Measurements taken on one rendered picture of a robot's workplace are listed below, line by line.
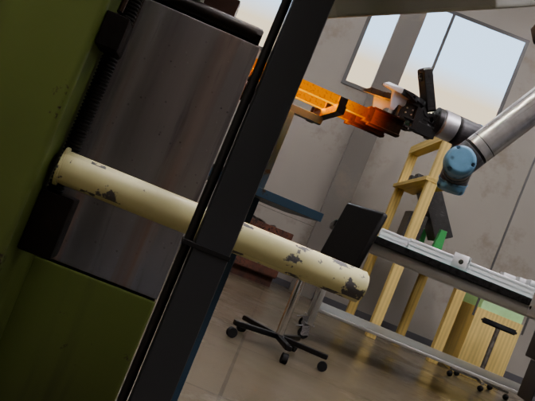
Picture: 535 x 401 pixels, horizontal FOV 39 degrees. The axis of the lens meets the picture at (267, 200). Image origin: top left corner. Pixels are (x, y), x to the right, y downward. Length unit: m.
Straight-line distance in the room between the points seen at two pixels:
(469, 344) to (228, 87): 6.62
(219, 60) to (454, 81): 8.70
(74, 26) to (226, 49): 0.35
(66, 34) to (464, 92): 9.05
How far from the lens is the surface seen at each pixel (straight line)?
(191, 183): 1.22
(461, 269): 5.29
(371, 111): 1.78
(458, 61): 9.93
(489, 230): 9.80
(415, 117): 1.94
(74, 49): 0.96
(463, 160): 1.84
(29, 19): 0.97
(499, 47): 10.10
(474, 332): 7.70
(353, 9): 0.92
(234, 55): 1.24
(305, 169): 9.50
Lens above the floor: 0.65
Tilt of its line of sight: 2 degrees up
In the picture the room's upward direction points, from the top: 22 degrees clockwise
